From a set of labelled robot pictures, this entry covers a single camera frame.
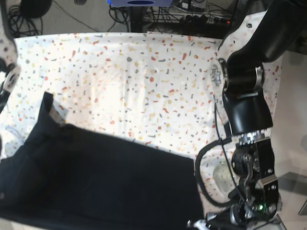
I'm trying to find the blue white device top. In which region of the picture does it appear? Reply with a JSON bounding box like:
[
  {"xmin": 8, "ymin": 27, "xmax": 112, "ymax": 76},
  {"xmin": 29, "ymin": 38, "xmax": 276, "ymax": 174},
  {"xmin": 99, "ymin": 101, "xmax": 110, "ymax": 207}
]
[{"xmin": 106, "ymin": 0, "xmax": 180, "ymax": 7}]

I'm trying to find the black t-shirt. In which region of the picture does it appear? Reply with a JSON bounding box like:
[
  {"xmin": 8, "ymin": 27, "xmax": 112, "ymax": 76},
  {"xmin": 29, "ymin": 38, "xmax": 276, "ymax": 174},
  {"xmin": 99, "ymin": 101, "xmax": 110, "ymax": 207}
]
[{"xmin": 0, "ymin": 93, "xmax": 204, "ymax": 230}]

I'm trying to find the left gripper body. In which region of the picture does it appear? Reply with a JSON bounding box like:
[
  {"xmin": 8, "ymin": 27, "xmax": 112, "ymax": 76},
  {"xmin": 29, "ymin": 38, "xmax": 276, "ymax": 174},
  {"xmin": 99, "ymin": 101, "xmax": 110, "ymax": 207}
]
[{"xmin": 206, "ymin": 131, "xmax": 282, "ymax": 230}]

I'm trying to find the clear jar with yellow content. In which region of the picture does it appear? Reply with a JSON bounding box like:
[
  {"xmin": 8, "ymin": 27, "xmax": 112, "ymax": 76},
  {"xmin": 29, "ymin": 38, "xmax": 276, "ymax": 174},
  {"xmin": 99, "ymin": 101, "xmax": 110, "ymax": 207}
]
[{"xmin": 213, "ymin": 161, "xmax": 234, "ymax": 196}]

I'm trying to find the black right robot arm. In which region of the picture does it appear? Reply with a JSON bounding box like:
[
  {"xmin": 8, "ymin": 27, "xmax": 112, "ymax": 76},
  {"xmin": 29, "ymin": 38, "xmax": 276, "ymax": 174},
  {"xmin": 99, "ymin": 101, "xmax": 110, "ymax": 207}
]
[{"xmin": 0, "ymin": 0, "xmax": 20, "ymax": 111}]

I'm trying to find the black power strip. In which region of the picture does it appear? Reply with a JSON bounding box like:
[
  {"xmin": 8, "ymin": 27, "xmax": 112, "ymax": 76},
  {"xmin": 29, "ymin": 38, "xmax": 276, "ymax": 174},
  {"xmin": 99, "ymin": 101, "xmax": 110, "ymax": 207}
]
[{"xmin": 179, "ymin": 14, "xmax": 230, "ymax": 25}]

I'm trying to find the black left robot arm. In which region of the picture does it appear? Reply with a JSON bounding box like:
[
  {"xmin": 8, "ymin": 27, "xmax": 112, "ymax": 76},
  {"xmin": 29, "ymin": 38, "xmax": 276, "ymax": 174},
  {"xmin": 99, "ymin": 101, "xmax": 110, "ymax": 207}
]
[{"xmin": 206, "ymin": 0, "xmax": 307, "ymax": 230}]

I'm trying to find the terrazzo pattern tablecloth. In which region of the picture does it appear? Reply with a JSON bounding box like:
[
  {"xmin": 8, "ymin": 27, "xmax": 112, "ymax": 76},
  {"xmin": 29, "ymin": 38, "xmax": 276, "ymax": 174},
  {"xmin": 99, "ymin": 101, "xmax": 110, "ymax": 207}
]
[{"xmin": 0, "ymin": 32, "xmax": 285, "ymax": 216}]

